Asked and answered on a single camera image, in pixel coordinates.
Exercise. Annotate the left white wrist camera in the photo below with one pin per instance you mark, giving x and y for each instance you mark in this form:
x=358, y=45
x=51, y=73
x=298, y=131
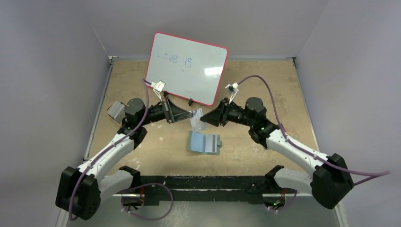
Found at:
x=158, y=88

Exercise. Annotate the stack of credit cards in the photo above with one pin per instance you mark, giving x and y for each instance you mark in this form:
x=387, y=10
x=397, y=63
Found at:
x=115, y=109

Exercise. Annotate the white board with red frame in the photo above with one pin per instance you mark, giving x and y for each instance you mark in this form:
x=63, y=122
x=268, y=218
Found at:
x=190, y=69

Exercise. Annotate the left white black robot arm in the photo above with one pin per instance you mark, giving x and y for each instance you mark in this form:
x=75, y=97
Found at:
x=82, y=189

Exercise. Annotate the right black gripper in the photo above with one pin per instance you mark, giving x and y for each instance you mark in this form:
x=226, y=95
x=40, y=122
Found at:
x=223, y=112

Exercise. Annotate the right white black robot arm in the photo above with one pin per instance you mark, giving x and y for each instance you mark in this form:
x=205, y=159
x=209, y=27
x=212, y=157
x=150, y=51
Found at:
x=326, y=178

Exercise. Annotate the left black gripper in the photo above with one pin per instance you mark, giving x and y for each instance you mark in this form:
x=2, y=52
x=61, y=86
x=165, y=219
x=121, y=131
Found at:
x=177, y=114

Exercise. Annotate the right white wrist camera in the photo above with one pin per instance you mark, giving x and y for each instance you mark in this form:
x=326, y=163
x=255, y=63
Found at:
x=233, y=90

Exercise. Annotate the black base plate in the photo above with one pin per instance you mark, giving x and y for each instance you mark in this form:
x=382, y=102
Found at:
x=253, y=189

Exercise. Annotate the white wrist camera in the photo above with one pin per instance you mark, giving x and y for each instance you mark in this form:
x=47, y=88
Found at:
x=158, y=88
x=233, y=90

